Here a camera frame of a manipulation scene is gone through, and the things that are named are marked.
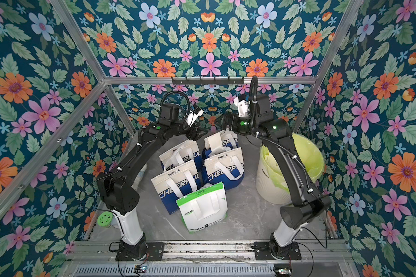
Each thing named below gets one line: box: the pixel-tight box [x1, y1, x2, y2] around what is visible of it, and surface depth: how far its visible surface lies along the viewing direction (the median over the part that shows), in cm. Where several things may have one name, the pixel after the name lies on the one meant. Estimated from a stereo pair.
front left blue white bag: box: [150, 160, 203, 216], surface depth 75 cm
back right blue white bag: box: [202, 129, 239, 159], surface depth 90 cm
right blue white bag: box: [202, 147, 245, 192], surface depth 81 cm
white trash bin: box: [255, 143, 292, 205], surface depth 72 cm
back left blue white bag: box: [158, 139, 203, 175], surface depth 79 cm
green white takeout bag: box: [175, 181, 229, 234], surface depth 70 cm
